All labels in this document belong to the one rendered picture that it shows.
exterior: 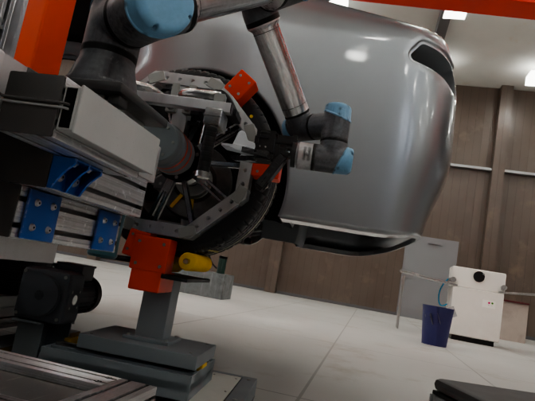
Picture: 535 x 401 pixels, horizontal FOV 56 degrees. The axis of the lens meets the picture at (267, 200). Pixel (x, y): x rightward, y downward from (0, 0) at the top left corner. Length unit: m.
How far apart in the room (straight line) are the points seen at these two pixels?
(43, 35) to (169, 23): 0.94
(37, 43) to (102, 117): 1.10
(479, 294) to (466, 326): 0.53
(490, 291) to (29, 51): 7.85
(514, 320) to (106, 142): 11.32
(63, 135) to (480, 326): 8.17
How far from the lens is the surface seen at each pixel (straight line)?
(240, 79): 1.72
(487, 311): 8.68
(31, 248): 1.13
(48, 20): 1.94
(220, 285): 7.81
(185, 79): 1.76
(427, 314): 6.68
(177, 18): 1.03
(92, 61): 1.11
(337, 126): 1.39
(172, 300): 1.82
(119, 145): 0.85
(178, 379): 1.68
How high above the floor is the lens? 0.52
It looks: 8 degrees up
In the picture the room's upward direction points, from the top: 10 degrees clockwise
